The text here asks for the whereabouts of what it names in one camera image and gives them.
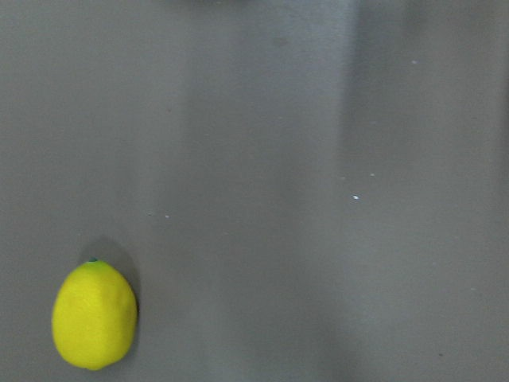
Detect yellow lemon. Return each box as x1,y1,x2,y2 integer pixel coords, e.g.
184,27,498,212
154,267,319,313
51,258,138,371

